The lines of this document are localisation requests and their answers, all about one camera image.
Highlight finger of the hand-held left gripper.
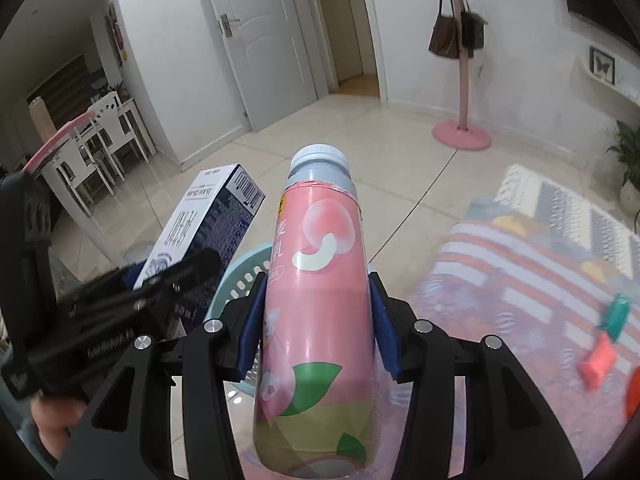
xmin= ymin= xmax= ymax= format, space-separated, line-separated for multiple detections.
xmin=30 ymin=248 xmax=224 ymax=394
xmin=55 ymin=262 xmax=146 ymax=321

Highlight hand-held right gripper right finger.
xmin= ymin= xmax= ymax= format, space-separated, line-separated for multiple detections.
xmin=367 ymin=270 xmax=584 ymax=480

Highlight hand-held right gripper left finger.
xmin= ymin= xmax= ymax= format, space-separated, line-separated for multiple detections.
xmin=55 ymin=270 xmax=269 ymax=480

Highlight teal plastic basket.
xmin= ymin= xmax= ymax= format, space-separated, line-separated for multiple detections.
xmin=202 ymin=242 xmax=274 ymax=412

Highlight pink peach drink bottle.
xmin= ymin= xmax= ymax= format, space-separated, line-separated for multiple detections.
xmin=252 ymin=144 xmax=374 ymax=479

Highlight blue white milk carton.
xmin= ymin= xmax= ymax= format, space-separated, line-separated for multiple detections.
xmin=132 ymin=163 xmax=266 ymax=337

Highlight person's left hand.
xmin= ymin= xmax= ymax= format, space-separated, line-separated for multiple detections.
xmin=31 ymin=394 xmax=89 ymax=459

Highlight white table with pink edge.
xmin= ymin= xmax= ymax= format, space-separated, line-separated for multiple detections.
xmin=22 ymin=109 xmax=157 ymax=212

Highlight pink patterned blanket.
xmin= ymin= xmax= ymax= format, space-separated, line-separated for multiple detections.
xmin=239 ymin=217 xmax=640 ymax=480

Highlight white dining chair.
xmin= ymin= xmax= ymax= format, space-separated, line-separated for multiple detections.
xmin=87 ymin=90 xmax=147 ymax=172

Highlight window blind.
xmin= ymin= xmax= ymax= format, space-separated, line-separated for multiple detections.
xmin=27 ymin=54 xmax=102 ymax=127

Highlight grey white striped rug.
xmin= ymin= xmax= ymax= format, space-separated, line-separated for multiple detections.
xmin=492 ymin=163 xmax=640 ymax=272

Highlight pink coat rack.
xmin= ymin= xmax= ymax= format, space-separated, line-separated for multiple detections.
xmin=430 ymin=0 xmax=494 ymax=151

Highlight coral red packet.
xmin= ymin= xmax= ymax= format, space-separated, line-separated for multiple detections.
xmin=578 ymin=332 xmax=617 ymax=391

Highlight teal packet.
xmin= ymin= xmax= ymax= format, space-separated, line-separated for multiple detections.
xmin=597 ymin=293 xmax=630 ymax=344

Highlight white door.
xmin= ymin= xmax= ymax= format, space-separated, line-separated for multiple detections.
xmin=199 ymin=0 xmax=321 ymax=134

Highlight potted green plant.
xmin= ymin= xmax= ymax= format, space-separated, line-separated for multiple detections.
xmin=604 ymin=119 xmax=640 ymax=217

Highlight brown handbag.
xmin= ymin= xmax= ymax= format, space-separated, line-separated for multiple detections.
xmin=428 ymin=0 xmax=464 ymax=60

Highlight dark green handbag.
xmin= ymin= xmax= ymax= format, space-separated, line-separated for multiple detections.
xmin=459 ymin=0 xmax=487 ymax=59

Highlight framed butterfly picture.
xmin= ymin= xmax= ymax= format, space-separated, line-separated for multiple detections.
xmin=588 ymin=46 xmax=617 ymax=84

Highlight wall pictures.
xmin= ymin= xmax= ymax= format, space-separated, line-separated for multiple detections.
xmin=104 ymin=2 xmax=129 ymax=62

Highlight curved white wall shelf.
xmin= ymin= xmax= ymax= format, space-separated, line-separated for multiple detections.
xmin=569 ymin=54 xmax=640 ymax=117

